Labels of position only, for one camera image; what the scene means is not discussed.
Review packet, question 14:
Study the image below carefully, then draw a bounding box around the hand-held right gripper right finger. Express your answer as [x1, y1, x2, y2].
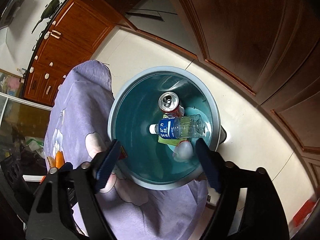
[195, 138, 290, 240]

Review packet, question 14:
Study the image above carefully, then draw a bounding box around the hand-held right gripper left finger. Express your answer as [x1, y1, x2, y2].
[25, 139, 122, 240]

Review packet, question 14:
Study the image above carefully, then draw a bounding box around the round blue trash bin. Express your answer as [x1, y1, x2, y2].
[107, 66, 228, 190]

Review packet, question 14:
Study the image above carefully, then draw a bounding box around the white crumpled plastic piece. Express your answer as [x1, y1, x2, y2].
[172, 140, 194, 162]

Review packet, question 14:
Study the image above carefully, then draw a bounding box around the green and yellow card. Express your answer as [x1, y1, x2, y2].
[158, 114, 190, 147]

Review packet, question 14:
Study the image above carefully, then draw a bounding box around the clear bottle with blue label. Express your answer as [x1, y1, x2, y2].
[149, 114, 209, 140]

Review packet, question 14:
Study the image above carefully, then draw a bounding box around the purple floral tablecloth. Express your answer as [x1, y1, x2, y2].
[44, 60, 209, 240]

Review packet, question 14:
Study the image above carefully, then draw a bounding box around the red soda can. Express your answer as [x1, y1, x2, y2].
[158, 92, 185, 117]

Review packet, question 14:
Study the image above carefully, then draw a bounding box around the green and white bag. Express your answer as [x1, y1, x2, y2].
[24, 136, 45, 155]

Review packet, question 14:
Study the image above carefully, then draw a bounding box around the glass sliding door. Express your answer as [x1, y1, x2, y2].
[0, 91, 53, 183]

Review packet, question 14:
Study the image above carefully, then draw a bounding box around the black plastic box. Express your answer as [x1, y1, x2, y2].
[0, 155, 48, 220]

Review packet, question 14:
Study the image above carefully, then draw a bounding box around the red plastic object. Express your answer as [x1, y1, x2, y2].
[292, 200, 314, 227]

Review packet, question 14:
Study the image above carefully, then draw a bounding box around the wooden kitchen cabinet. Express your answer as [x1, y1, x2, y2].
[23, 0, 137, 107]

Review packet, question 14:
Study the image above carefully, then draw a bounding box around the dark wooden door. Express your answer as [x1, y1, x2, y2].
[136, 0, 320, 188]

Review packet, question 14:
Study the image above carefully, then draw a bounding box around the dark green wok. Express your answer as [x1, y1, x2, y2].
[31, 0, 62, 34]

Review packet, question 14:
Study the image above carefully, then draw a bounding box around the steel range hood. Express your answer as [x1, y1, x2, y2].
[0, 0, 33, 29]

